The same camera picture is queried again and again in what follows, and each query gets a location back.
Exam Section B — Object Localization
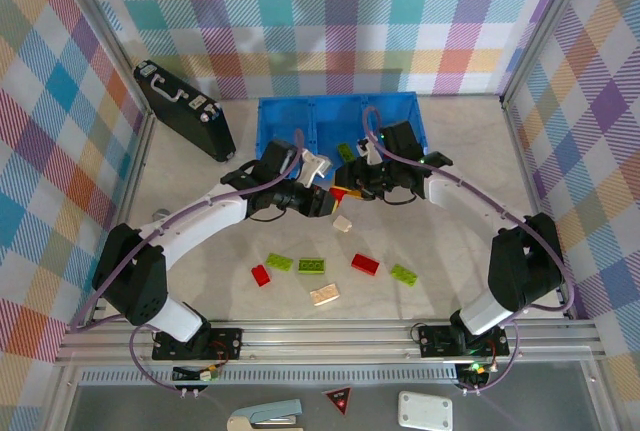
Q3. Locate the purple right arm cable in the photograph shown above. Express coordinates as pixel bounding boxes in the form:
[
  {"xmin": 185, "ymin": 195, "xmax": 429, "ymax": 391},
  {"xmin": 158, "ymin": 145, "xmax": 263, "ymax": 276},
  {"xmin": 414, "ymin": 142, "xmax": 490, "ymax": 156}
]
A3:
[{"xmin": 362, "ymin": 105, "xmax": 576, "ymax": 397}]

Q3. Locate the aluminium mounting rail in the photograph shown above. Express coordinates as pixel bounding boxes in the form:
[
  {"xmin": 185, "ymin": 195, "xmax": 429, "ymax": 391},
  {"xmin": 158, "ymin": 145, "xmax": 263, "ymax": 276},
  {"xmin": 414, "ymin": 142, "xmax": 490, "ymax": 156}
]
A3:
[{"xmin": 53, "ymin": 319, "xmax": 604, "ymax": 368}]

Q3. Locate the red triangular button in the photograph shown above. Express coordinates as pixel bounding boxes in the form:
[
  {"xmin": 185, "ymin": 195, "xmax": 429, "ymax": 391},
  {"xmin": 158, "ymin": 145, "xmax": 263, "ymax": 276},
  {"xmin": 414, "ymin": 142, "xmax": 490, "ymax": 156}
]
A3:
[{"xmin": 321, "ymin": 386, "xmax": 353, "ymax": 416}]

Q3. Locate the blue grey stapler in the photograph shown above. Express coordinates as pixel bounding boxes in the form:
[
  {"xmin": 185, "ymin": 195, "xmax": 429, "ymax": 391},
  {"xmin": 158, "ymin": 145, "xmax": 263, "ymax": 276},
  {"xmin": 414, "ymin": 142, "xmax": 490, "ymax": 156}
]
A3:
[{"xmin": 226, "ymin": 398, "xmax": 305, "ymax": 431}]

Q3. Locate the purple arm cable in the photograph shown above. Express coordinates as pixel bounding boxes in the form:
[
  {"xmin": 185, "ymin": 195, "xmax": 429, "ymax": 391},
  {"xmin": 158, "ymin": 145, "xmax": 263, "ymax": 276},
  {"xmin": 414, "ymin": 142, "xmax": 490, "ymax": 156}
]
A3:
[
  {"xmin": 362, "ymin": 105, "xmax": 576, "ymax": 397},
  {"xmin": 67, "ymin": 128, "xmax": 307, "ymax": 395}
]

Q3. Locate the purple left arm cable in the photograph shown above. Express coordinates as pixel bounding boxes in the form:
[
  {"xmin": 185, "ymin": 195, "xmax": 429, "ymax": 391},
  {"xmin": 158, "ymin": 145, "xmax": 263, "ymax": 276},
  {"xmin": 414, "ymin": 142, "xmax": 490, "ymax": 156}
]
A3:
[{"xmin": 67, "ymin": 128, "xmax": 307, "ymax": 395}]

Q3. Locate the black case with handle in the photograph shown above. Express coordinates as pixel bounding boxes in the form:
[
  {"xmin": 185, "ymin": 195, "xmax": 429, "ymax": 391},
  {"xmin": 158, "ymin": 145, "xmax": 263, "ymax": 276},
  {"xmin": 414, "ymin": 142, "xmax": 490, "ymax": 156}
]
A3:
[{"xmin": 133, "ymin": 59, "xmax": 237, "ymax": 162}]

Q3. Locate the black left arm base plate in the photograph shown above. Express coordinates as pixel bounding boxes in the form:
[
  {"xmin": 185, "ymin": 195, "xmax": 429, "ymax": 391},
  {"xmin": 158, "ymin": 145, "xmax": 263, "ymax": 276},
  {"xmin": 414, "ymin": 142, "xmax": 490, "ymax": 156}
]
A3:
[{"xmin": 152, "ymin": 325, "xmax": 244, "ymax": 361}]

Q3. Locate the white rectangular plate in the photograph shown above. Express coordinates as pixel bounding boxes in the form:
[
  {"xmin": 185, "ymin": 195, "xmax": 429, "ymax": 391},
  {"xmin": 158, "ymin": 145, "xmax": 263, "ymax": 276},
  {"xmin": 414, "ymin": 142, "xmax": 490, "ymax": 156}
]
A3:
[{"xmin": 397, "ymin": 390, "xmax": 454, "ymax": 430}]

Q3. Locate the long white lego brick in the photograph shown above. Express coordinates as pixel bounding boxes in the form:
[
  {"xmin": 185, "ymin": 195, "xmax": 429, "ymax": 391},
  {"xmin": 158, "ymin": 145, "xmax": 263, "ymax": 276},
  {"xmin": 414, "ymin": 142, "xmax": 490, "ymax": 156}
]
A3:
[{"xmin": 309, "ymin": 282, "xmax": 342, "ymax": 308}]

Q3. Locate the aluminium frame bar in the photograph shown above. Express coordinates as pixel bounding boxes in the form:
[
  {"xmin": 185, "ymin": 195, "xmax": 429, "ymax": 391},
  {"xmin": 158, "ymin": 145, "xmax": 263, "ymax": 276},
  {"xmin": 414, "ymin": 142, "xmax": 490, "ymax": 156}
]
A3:
[
  {"xmin": 499, "ymin": 0, "xmax": 599, "ymax": 107},
  {"xmin": 49, "ymin": 113, "xmax": 156, "ymax": 431},
  {"xmin": 501, "ymin": 98, "xmax": 581, "ymax": 322},
  {"xmin": 49, "ymin": 0, "xmax": 156, "ymax": 120}
]

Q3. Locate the small black connector board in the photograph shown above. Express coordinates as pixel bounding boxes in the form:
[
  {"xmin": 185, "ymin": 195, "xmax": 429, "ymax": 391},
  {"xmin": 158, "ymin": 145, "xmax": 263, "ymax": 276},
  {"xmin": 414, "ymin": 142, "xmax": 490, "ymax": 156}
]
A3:
[
  {"xmin": 172, "ymin": 363, "xmax": 224, "ymax": 383},
  {"xmin": 457, "ymin": 361, "xmax": 494, "ymax": 387}
]

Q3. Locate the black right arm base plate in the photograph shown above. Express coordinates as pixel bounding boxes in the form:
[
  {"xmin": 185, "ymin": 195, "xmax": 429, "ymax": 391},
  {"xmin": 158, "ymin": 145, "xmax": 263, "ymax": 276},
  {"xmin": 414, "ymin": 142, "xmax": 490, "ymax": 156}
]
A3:
[{"xmin": 417, "ymin": 323, "xmax": 510, "ymax": 358}]

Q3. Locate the slotted grey cable duct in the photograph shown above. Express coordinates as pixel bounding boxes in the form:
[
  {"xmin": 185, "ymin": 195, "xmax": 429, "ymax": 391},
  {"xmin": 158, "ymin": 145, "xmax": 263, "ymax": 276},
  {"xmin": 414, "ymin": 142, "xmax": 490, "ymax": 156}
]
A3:
[{"xmin": 79, "ymin": 368, "xmax": 461, "ymax": 385}]

